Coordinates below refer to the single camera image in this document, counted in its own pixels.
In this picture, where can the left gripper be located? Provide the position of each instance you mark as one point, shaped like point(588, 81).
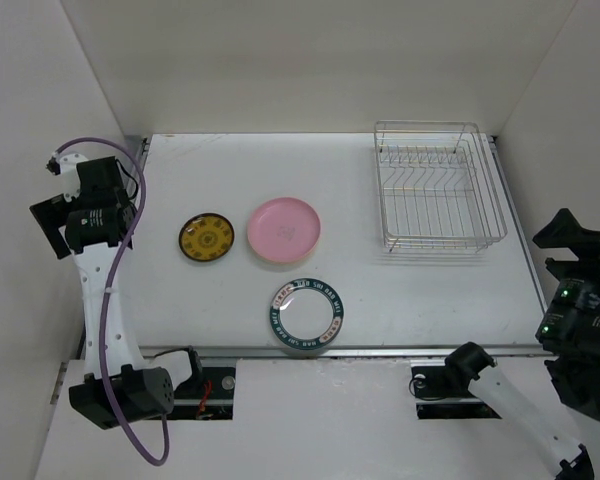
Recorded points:
point(54, 212)

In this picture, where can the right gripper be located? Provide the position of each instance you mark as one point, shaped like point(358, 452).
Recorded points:
point(593, 247)

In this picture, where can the small brown plate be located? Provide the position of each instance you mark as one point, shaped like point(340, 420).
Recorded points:
point(206, 237)

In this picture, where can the wire dish rack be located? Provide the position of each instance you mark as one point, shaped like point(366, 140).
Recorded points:
point(436, 187)

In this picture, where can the pink rimmed plate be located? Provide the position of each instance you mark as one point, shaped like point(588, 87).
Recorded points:
point(284, 220)

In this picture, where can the green rimmed white plate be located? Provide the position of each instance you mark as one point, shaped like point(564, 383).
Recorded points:
point(281, 301)

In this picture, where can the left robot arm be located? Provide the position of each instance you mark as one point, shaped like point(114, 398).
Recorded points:
point(89, 222)

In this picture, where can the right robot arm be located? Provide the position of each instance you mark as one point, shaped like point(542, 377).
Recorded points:
point(570, 332)

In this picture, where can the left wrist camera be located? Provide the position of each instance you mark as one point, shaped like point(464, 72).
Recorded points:
point(64, 166)

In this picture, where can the front aluminium rail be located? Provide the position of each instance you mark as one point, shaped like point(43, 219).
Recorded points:
point(270, 352)

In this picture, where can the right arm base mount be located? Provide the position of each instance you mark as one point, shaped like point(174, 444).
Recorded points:
point(440, 395)

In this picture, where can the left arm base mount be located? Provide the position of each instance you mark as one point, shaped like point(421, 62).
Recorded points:
point(210, 399)

